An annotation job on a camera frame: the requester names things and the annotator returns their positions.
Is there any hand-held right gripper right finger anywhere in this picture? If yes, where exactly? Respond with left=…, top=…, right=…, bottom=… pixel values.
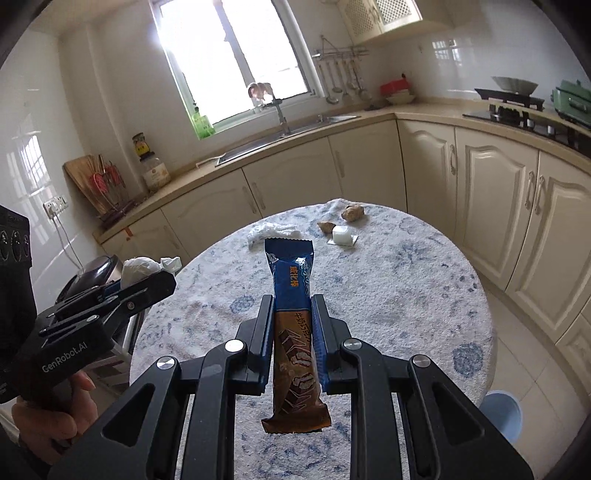
left=311, top=294, right=532, bottom=480

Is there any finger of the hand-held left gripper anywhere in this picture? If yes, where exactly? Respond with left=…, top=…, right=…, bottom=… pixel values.
left=54, top=271, right=178, bottom=320
left=38, top=278, right=177, bottom=334

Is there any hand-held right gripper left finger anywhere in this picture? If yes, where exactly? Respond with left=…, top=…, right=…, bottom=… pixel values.
left=48, top=294, right=275, bottom=480

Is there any white plastic bag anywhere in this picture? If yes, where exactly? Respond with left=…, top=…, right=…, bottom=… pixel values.
left=120, top=257, right=184, bottom=288

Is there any blue brown snack wrapper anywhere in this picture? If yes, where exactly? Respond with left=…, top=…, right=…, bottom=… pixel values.
left=260, top=237, right=331, bottom=435

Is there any blue plastic bin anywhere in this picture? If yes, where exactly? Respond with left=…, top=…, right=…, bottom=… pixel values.
left=479, top=390, right=524, bottom=445

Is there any person's left hand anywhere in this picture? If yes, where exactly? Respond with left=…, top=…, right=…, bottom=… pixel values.
left=11, top=370, right=99, bottom=459

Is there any black cooking appliance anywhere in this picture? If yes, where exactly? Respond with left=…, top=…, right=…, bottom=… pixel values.
left=59, top=255, right=126, bottom=306

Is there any kitchen tool rack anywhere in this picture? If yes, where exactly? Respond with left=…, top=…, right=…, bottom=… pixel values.
left=89, top=154, right=136, bottom=223

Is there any white blue patterned tablecloth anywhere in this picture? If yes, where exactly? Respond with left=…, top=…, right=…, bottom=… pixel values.
left=129, top=198, right=498, bottom=480

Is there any wooden cutting board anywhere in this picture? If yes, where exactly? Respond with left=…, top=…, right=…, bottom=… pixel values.
left=63, top=154, right=123, bottom=216

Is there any crumpled white tissue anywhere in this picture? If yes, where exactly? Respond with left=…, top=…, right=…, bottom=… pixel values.
left=246, top=222, right=301, bottom=250

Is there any small white plastic cup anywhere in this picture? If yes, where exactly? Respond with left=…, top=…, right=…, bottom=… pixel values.
left=326, top=226, right=359, bottom=247

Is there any large glass jar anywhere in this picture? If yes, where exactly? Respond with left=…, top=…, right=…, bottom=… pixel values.
left=140, top=155, right=172, bottom=193

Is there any yellow label bottle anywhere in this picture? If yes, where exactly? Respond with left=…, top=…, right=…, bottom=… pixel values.
left=132, top=132, right=153, bottom=161

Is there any green bottle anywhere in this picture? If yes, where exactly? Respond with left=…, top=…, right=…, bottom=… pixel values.
left=191, top=106, right=216, bottom=140

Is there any steel kitchen sink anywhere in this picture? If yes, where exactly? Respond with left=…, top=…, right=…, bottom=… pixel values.
left=216, top=114, right=362, bottom=167

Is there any metal faucet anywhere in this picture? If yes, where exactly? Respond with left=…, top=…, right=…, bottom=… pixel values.
left=265, top=97, right=293, bottom=137

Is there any cream kitchen cabinet unit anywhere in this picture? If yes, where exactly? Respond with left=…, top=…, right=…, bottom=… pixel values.
left=98, top=104, right=591, bottom=385

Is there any pink rag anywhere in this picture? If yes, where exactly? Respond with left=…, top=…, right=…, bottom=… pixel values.
left=246, top=82, right=273, bottom=106

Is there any kitchen window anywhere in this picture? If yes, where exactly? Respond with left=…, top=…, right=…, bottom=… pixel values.
left=149, top=0, right=320, bottom=136

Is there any red lidded container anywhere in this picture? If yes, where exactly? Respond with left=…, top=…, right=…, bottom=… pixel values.
left=379, top=74, right=414, bottom=98

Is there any black gas stove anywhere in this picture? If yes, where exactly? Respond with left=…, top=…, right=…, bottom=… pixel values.
left=462, top=88, right=591, bottom=145

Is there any grey wok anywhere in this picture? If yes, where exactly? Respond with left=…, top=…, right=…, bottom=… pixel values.
left=490, top=76, right=540, bottom=96

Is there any green cooking appliance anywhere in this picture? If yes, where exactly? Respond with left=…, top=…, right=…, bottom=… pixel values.
left=551, top=79, right=591, bottom=128

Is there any white power cable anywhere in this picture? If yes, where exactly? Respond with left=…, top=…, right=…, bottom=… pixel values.
left=52, top=214, right=87, bottom=274

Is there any white wall socket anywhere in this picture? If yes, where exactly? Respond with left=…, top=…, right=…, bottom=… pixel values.
left=42, top=195, right=68, bottom=218

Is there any wall utensil rack with ladles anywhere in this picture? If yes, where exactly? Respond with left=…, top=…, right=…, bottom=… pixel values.
left=311, top=37, right=373, bottom=105

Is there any cream wall cabinet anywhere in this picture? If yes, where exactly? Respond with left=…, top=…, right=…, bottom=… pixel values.
left=338, top=0, right=424, bottom=45

